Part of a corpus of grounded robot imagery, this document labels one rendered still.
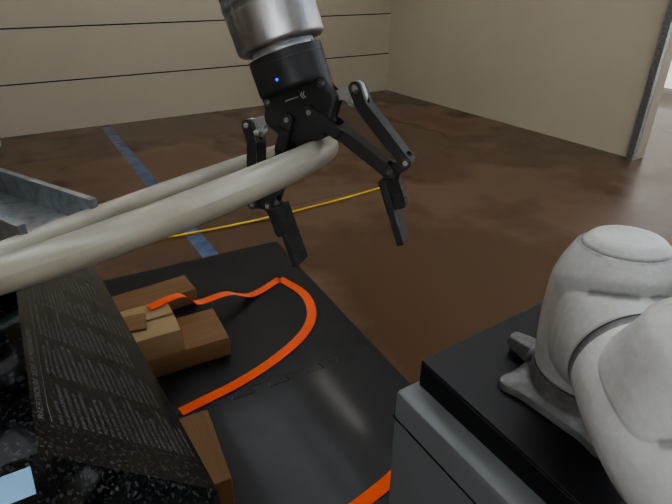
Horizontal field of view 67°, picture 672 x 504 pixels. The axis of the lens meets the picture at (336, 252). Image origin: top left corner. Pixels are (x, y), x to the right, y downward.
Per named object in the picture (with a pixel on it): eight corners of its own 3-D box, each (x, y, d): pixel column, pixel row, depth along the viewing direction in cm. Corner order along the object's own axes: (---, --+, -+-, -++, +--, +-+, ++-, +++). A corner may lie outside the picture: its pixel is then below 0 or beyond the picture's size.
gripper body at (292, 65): (334, 35, 52) (360, 124, 55) (264, 63, 56) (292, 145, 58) (307, 34, 46) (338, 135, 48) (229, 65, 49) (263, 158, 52)
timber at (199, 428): (235, 504, 154) (231, 478, 148) (195, 521, 149) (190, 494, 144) (211, 434, 178) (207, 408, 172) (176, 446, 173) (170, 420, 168)
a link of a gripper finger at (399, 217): (384, 175, 54) (391, 173, 53) (403, 236, 55) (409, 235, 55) (377, 182, 51) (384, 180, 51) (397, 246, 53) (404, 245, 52)
